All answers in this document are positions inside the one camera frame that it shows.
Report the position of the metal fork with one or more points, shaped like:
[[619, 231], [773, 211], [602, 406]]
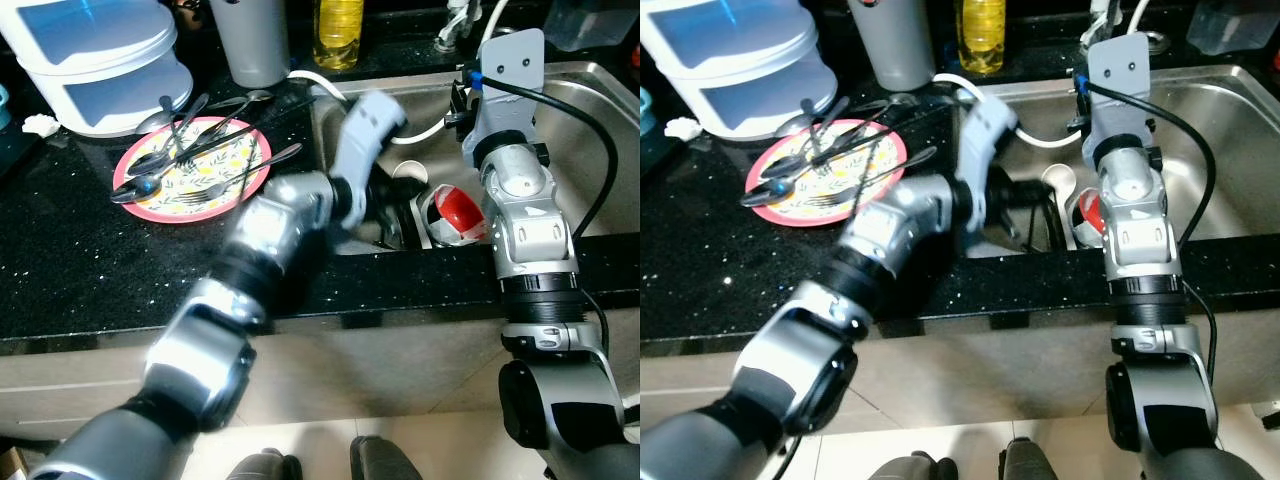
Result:
[[200, 198], [830, 198]]

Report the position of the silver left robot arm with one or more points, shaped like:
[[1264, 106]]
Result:
[[900, 225], [270, 225]]

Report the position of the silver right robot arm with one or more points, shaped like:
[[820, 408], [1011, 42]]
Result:
[[1140, 230], [530, 230]]

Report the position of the black kitchen utensil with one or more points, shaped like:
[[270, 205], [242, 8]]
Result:
[[1050, 225], [405, 225]]

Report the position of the white ladle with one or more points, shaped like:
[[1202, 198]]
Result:
[[1058, 178], [410, 170]]

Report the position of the chrome faucet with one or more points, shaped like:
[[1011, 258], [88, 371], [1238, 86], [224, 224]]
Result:
[[455, 30], [1098, 25]]

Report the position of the yellow dish soap bottle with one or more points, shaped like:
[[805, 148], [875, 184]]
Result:
[[340, 35], [980, 35]]

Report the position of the stainless steel sink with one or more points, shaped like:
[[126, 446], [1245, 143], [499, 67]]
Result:
[[570, 170], [1240, 150]]

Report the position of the clear plastic container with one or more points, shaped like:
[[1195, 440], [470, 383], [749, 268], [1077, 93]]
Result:
[[590, 25], [1230, 25]]

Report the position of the pink rimmed floral plate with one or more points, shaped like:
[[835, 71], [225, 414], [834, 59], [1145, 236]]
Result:
[[225, 165], [870, 140]]

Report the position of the beige base cabinet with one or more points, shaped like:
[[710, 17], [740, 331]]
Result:
[[400, 370], [1000, 370]]

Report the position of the teal object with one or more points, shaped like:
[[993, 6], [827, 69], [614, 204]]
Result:
[[645, 110], [4, 105]]

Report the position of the grey vacuum flask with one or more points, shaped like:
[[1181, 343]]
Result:
[[250, 45], [895, 45]]

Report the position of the small white crumpled object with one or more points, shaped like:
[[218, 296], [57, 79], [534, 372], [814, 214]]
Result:
[[42, 125], [680, 128]]

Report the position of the dark grey robot right foot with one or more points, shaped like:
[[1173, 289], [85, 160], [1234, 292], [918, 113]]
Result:
[[1030, 462], [385, 462]]

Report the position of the dark grey robot foot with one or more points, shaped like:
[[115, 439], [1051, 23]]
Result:
[[385, 462], [1030, 462], [265, 468], [905, 468]]

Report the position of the white lidded storage container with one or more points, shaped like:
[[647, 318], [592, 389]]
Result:
[[100, 60], [730, 60]]

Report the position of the dark grey robot left foot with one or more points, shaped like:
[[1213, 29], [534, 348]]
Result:
[[265, 468], [905, 468]]

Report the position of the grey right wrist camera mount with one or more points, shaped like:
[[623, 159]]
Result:
[[510, 90], [1120, 90]]

